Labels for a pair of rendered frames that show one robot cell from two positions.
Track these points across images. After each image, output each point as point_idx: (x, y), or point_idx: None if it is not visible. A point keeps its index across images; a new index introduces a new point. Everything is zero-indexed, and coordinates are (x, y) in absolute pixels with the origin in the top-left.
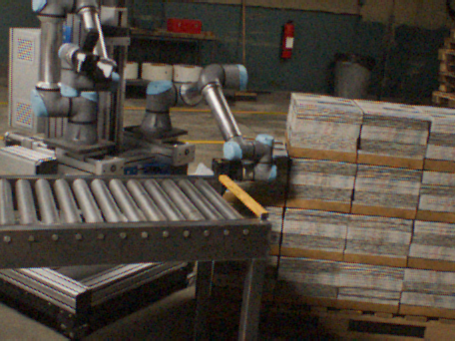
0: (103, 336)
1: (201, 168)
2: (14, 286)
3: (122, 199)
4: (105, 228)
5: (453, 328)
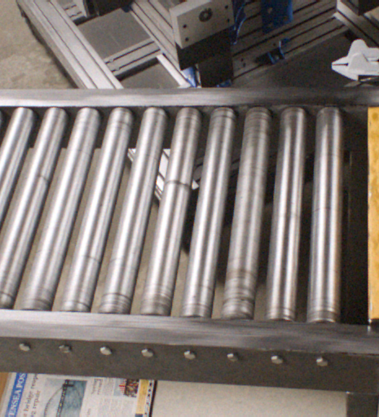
0: (229, 242)
1: (352, 57)
2: None
3: (125, 201)
4: (28, 339)
5: None
